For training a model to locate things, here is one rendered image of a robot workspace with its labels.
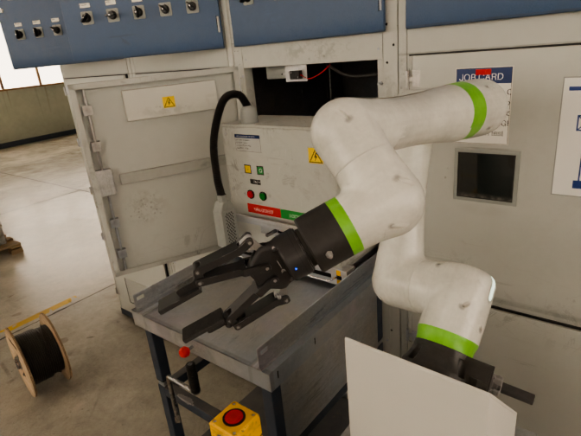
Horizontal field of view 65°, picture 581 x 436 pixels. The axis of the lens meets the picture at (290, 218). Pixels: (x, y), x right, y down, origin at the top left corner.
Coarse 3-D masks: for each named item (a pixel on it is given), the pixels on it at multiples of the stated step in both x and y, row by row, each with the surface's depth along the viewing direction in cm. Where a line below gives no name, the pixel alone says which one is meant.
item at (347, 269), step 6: (246, 252) 179; (318, 270) 158; (330, 270) 155; (342, 270) 152; (348, 270) 152; (318, 276) 159; (324, 276) 158; (330, 276) 156; (336, 276) 154; (342, 276) 152; (330, 282) 157
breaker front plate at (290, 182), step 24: (264, 144) 156; (288, 144) 150; (240, 168) 167; (264, 168) 160; (288, 168) 153; (312, 168) 147; (240, 192) 172; (288, 192) 157; (312, 192) 150; (336, 192) 144; (264, 216) 168; (264, 240) 173
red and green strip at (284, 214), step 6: (252, 204) 170; (252, 210) 171; (258, 210) 169; (264, 210) 167; (270, 210) 165; (276, 210) 163; (282, 210) 161; (288, 210) 159; (276, 216) 164; (282, 216) 162; (288, 216) 160; (294, 216) 159
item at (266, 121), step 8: (240, 120) 172; (264, 120) 167; (272, 120) 165; (280, 120) 163; (288, 120) 162; (296, 120) 160; (304, 120) 158; (288, 128) 148; (296, 128) 146; (304, 128) 144; (336, 184) 143; (280, 232) 168; (368, 248) 166; (352, 256) 157; (360, 256) 162; (344, 264) 154; (352, 264) 158
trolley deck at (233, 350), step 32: (224, 288) 164; (288, 288) 160; (320, 288) 158; (160, 320) 148; (192, 320) 146; (256, 320) 143; (288, 320) 141; (192, 352) 139; (224, 352) 129; (256, 352) 128; (288, 352) 127; (256, 384) 124
